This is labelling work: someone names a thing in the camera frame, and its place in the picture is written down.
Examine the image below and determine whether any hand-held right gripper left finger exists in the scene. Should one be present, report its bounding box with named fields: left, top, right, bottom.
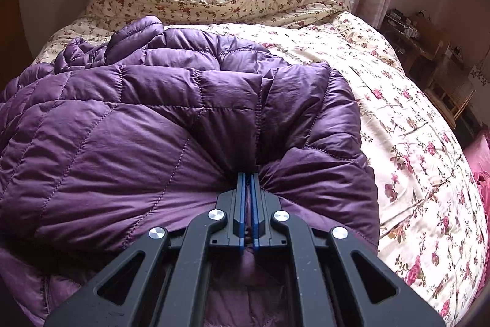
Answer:
left=44, top=172, right=251, bottom=327

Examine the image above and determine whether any orange wooden wardrobe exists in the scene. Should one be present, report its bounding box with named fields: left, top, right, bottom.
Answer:
left=0, top=0, right=33, bottom=82

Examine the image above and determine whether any purple quilted down jacket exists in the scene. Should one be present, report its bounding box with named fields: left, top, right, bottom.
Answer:
left=0, top=15, right=380, bottom=327

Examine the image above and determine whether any floral pillow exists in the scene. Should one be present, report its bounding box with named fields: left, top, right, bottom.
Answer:
left=85, top=0, right=352, bottom=29

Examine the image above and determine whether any cluttered wooden desk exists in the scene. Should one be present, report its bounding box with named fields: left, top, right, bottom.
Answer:
left=381, top=7, right=452, bottom=71

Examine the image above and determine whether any wooden nightstand with clutter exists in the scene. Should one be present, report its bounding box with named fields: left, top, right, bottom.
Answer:
left=423, top=40, right=479, bottom=128

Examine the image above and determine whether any pink cloth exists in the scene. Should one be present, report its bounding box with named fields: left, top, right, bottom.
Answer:
left=461, top=128, right=490, bottom=220

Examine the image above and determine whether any large-flower print bed quilt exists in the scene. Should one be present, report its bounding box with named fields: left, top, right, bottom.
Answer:
left=32, top=11, right=487, bottom=327

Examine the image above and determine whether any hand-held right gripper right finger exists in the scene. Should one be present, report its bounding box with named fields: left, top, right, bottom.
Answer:
left=250, top=173, right=447, bottom=327

